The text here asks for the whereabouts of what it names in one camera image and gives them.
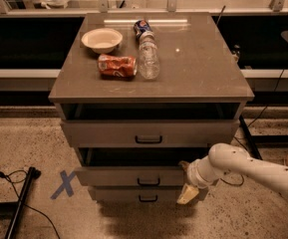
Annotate black stand leg right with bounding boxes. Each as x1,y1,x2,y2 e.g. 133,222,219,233
239,116,262,160

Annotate crushed orange soda can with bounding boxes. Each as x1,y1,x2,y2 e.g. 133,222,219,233
98,54,137,78

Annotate clear plastic bottle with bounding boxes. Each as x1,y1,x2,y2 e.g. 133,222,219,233
139,31,160,80

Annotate blue tape cross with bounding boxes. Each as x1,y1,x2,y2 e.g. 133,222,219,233
51,170,76,200

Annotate white bowl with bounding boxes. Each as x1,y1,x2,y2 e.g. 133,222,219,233
82,28,123,54

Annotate blue pepsi can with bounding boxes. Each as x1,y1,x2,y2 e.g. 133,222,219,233
134,20,152,39

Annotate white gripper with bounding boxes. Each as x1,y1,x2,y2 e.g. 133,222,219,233
176,158,218,205

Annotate black stand leg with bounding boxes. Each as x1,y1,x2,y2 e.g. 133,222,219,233
0,167,41,239
239,116,262,160

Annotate black cable right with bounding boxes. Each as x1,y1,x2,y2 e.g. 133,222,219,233
219,68,286,187

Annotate black cable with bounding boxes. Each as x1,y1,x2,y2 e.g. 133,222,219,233
219,68,286,187
0,152,62,239

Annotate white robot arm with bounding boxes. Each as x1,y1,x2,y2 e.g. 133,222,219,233
176,143,288,204

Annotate black stand leg left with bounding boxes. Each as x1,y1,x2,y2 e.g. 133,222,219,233
0,167,41,239

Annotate grey top drawer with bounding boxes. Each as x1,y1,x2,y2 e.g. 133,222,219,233
61,119,239,148

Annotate black cable left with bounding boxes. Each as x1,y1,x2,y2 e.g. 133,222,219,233
0,152,62,239

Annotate grey drawer cabinet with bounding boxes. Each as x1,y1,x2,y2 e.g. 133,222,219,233
48,11,255,204

